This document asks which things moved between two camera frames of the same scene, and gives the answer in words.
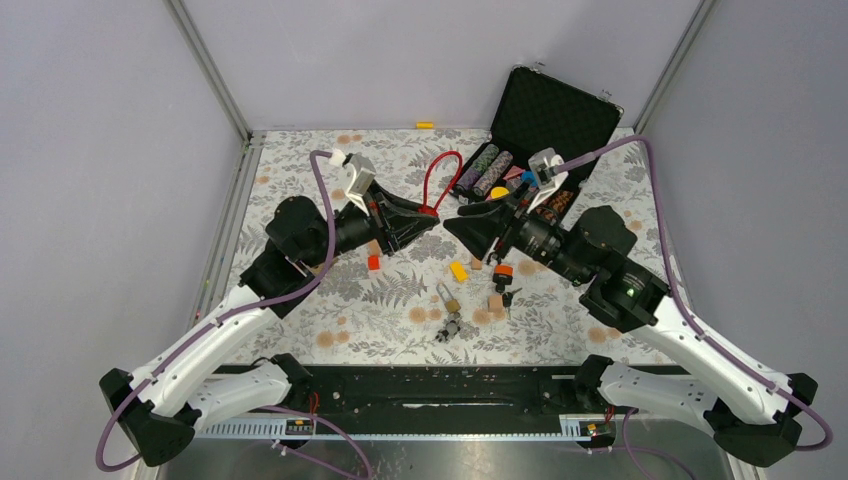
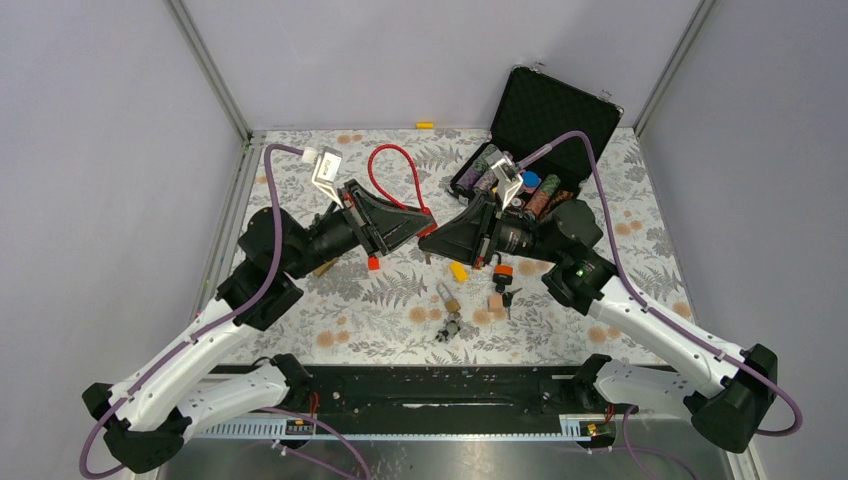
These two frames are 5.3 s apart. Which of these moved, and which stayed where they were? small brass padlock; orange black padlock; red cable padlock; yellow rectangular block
Moved: red cable padlock
Stayed: small brass padlock; yellow rectangular block; orange black padlock
